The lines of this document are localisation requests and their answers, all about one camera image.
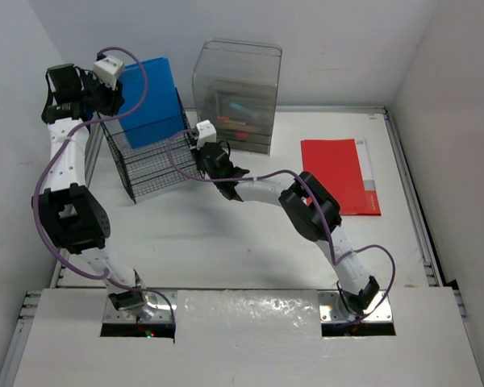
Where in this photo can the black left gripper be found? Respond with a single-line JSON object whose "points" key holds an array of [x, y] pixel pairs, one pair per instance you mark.
{"points": [[114, 97]]}

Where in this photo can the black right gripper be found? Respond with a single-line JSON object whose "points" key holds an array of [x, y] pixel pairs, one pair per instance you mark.
{"points": [[197, 155]]}

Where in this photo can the pink black highlighter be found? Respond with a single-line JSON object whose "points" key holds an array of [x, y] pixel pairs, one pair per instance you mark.
{"points": [[235, 135]]}

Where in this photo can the orange black highlighter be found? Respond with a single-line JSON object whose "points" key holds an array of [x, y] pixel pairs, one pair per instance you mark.
{"points": [[225, 119]]}

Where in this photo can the blue glue stick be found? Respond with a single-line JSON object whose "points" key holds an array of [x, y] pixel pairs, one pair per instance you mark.
{"points": [[244, 110]]}

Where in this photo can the black wire mesh shelf rack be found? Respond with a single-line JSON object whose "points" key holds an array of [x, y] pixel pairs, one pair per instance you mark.
{"points": [[152, 158]]}

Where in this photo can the blue folder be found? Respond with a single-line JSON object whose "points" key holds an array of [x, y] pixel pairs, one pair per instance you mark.
{"points": [[160, 115]]}

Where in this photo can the clear plastic drawer organizer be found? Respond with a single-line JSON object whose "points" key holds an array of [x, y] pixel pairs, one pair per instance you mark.
{"points": [[243, 72]]}

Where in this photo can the red folder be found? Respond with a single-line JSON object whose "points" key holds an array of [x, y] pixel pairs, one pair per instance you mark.
{"points": [[343, 167]]}

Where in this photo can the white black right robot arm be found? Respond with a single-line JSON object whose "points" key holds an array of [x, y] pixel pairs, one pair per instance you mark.
{"points": [[313, 212]]}

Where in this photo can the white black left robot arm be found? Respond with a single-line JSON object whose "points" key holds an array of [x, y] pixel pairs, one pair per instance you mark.
{"points": [[67, 215]]}

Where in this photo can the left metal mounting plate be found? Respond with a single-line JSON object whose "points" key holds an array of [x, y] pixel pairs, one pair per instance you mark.
{"points": [[157, 310]]}

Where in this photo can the metal mounting plate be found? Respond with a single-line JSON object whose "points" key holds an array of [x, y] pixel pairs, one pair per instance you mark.
{"points": [[157, 310], [332, 310]]}

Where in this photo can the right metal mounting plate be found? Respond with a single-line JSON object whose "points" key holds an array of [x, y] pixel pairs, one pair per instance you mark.
{"points": [[332, 310]]}

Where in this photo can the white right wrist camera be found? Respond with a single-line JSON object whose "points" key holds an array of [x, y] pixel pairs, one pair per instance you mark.
{"points": [[206, 133]]}

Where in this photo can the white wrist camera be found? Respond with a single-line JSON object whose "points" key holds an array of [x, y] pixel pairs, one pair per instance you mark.
{"points": [[108, 70], [206, 133]]}

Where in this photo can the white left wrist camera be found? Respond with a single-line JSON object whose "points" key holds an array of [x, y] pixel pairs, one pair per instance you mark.
{"points": [[108, 70]]}

